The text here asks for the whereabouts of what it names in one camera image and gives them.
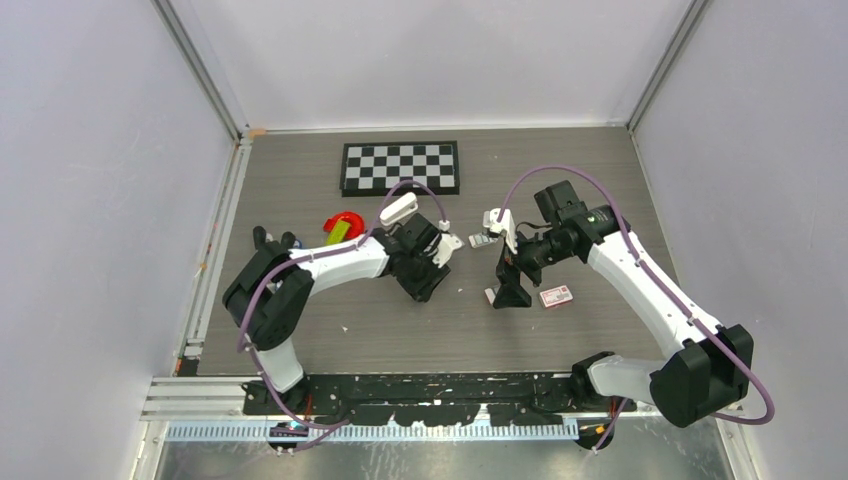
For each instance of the red white staple box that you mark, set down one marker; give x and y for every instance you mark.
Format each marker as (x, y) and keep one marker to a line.
(556, 296)

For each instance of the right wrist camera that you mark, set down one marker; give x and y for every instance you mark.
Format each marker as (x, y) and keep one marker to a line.
(499, 223)

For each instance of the checkerboard calibration board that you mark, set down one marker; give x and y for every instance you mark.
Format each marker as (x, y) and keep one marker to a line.
(372, 169)

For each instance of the red arch toy block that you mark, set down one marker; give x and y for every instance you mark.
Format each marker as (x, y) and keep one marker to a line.
(356, 221)

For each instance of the black and white stapler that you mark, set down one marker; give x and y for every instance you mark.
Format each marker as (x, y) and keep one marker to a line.
(260, 237)

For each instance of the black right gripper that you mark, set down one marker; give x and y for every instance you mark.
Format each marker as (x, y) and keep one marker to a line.
(510, 291)

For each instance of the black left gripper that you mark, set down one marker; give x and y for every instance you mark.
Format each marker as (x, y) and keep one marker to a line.
(422, 291)

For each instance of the staple box tray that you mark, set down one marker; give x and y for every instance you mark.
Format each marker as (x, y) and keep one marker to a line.
(479, 240)

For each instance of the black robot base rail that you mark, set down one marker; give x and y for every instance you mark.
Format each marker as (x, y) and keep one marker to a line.
(508, 399)

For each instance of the green lego brick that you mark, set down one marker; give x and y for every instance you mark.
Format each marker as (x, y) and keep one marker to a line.
(337, 231)

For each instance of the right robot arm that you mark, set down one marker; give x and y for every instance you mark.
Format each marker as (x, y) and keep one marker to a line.
(705, 365)

